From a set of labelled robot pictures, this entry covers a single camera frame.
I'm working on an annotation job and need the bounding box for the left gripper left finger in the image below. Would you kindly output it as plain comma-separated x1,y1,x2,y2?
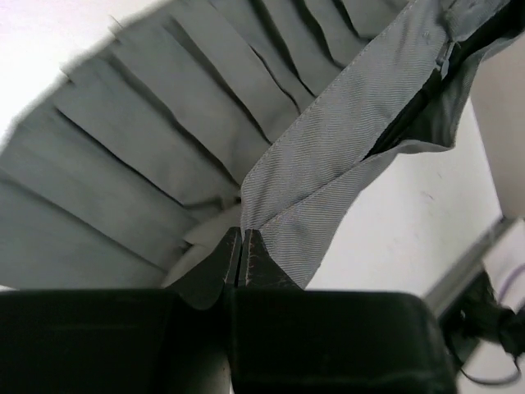
167,227,242,309

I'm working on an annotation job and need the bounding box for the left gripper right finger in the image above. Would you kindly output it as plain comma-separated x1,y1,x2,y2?
239,230,301,291

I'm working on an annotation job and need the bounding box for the grey pleated skirt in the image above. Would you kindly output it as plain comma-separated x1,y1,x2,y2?
1,1,524,289

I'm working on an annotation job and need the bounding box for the aluminium front rail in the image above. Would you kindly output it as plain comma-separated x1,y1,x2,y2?
424,218,522,319

